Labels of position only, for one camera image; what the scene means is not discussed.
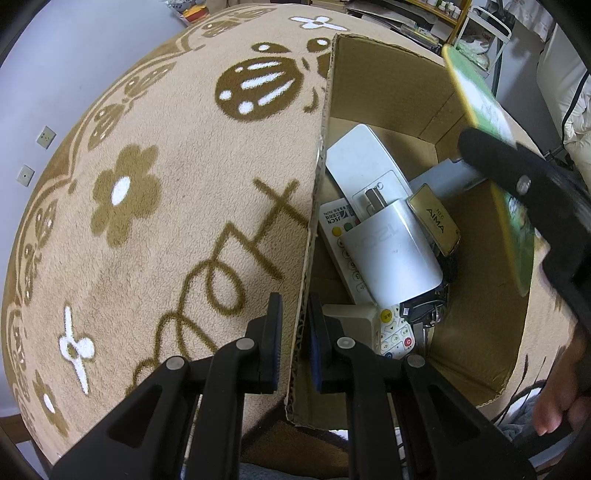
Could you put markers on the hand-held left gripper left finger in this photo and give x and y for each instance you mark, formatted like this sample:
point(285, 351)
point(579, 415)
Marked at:
point(272, 350)

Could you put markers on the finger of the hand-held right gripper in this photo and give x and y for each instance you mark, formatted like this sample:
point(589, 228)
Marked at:
point(508, 170)

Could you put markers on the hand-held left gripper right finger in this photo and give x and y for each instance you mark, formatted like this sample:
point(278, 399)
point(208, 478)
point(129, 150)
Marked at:
point(316, 350)

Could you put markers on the white cube adapter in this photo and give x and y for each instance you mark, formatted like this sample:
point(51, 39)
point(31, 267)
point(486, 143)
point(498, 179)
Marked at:
point(355, 318)

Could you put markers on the green oval board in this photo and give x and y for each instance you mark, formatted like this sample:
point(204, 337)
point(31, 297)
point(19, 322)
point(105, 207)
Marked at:
point(485, 104)

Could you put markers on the black key fob gold tag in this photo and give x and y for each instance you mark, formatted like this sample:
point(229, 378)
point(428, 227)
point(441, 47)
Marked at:
point(431, 217)

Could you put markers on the white rectangular charger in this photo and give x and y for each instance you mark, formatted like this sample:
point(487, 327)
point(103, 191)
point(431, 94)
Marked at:
point(392, 258)

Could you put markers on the white remote colourful buttons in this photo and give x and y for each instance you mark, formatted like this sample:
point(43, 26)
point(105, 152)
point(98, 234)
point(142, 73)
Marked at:
point(332, 221)

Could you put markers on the white remote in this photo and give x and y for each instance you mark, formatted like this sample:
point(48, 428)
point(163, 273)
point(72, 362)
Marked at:
point(360, 157)

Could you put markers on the brown cardboard box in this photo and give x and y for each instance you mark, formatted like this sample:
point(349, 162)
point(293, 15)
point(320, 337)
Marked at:
point(369, 83)

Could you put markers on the person's right hand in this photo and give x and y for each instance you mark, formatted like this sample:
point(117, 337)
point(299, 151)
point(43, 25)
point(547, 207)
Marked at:
point(561, 397)

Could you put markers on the black rack legs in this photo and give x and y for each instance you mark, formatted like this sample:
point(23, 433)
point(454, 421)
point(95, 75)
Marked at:
point(556, 154)

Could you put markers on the white padded coat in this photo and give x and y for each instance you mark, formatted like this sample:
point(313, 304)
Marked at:
point(570, 92)

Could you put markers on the white trolley cart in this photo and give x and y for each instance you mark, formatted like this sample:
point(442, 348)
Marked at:
point(480, 46)

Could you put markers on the person's blue trousers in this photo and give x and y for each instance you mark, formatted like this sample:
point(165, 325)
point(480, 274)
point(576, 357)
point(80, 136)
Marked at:
point(521, 424)

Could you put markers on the row of small bottles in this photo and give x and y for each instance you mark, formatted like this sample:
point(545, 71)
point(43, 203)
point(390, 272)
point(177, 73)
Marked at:
point(438, 5)

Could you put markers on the wooden bookshelf with clutter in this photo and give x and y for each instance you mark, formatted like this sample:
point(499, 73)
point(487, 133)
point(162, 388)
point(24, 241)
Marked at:
point(392, 21)

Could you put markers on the white wall socket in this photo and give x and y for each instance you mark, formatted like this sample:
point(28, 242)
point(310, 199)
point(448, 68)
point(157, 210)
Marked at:
point(25, 175)
point(47, 137)

